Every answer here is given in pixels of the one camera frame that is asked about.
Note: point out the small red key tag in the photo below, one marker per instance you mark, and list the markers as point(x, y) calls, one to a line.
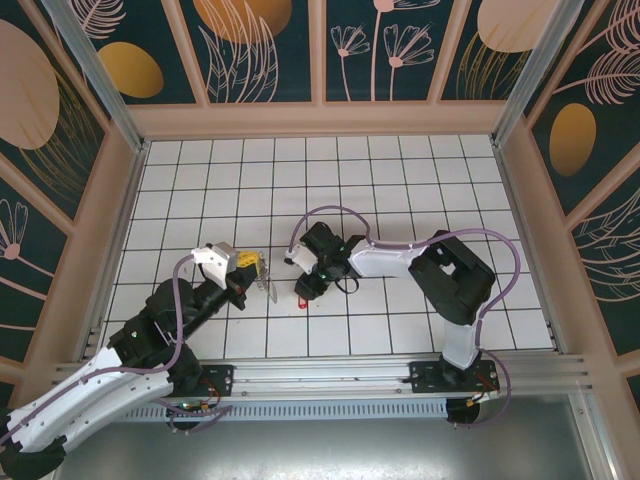
point(300, 303)

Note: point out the grey metal base sheet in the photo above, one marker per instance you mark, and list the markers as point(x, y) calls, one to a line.
point(320, 450)

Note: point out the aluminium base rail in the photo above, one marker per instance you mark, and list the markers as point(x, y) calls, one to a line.
point(320, 377)

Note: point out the aluminium corner post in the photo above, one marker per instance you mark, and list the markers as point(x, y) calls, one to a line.
point(100, 80)
point(530, 75)

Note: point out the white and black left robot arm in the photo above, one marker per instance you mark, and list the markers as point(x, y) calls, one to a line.
point(75, 400)

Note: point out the aluminium side rail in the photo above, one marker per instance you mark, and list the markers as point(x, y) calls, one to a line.
point(120, 240)
point(525, 240)

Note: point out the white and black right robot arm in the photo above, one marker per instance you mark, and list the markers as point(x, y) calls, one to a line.
point(385, 260)

